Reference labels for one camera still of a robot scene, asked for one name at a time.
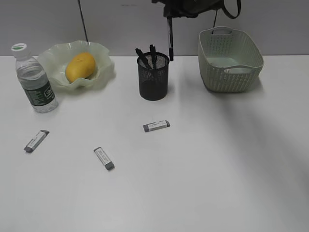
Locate yellow mango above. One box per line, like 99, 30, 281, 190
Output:
65, 53, 96, 83

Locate grey white eraser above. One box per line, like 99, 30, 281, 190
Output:
24, 130, 50, 153
94, 147, 114, 171
143, 120, 170, 132

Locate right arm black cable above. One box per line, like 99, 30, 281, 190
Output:
221, 0, 242, 19

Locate left black wall cable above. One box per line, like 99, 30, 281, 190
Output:
78, 0, 89, 42

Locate black mesh pen holder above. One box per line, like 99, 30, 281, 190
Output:
137, 52, 169, 101

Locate green plastic basket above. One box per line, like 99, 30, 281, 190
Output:
198, 26, 264, 93

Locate clear plastic water bottle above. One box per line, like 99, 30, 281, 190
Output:
11, 43, 58, 113

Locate black marker pen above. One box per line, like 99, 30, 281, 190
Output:
167, 16, 174, 61
135, 48, 157, 81
150, 44, 157, 70

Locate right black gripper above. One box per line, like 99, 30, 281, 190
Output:
151, 0, 222, 18

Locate green wavy glass plate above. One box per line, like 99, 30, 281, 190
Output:
37, 41, 115, 91

